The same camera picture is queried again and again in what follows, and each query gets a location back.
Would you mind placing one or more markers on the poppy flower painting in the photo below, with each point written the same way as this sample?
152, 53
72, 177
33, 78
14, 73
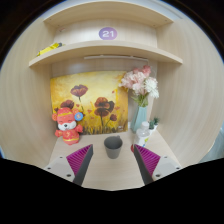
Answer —
98, 96

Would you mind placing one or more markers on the yellow object on shelf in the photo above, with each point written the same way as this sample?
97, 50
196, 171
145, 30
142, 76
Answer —
49, 48

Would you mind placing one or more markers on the under-shelf light bar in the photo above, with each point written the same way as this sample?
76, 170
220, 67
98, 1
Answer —
115, 57

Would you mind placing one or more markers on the light blue vase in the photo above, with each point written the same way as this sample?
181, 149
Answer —
139, 117

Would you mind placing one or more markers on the dark grey plastic cup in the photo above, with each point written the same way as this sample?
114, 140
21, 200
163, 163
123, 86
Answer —
113, 145

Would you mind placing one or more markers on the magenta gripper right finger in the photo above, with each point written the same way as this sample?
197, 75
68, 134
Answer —
147, 162

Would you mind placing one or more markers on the round red coaster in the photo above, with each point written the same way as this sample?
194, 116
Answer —
132, 148

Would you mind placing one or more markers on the clear plastic water bottle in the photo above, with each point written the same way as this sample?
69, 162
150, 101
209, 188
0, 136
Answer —
142, 134

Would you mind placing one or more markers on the red plush toy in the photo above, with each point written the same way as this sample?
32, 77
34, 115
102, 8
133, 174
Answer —
68, 127

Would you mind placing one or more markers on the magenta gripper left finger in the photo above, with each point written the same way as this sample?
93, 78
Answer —
79, 162

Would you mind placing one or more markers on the pink white flower bouquet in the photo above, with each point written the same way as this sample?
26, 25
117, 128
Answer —
141, 83

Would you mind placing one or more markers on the small potted plant white pot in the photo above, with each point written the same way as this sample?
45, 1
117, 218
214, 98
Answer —
151, 126

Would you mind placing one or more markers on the purple round number sticker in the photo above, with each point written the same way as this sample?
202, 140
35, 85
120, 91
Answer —
108, 33

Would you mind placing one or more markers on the wooden desk hutch shelf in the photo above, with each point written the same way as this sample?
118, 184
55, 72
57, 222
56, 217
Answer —
188, 68

